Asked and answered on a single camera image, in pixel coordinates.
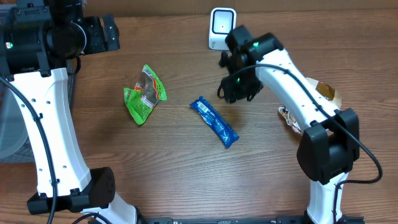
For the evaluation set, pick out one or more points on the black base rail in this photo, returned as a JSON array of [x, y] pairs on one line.
[[279, 220]]

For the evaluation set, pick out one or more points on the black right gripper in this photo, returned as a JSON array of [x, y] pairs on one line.
[[232, 93]]

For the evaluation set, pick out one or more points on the brown paper bread bag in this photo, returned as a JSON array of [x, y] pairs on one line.
[[324, 89]]

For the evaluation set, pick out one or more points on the white barcode scanner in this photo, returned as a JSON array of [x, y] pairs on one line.
[[222, 21]]

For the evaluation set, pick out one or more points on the green snack packet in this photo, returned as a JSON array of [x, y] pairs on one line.
[[146, 94]]

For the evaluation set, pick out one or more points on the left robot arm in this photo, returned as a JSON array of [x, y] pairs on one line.
[[37, 40]]

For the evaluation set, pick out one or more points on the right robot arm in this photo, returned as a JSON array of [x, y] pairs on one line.
[[327, 149]]

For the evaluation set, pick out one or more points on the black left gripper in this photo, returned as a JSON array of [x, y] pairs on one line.
[[94, 25]]

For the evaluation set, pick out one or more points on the grey plastic mesh basket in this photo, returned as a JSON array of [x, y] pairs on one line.
[[15, 144]]

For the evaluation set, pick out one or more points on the blue Oreo cookie pack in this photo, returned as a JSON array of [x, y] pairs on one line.
[[213, 119]]

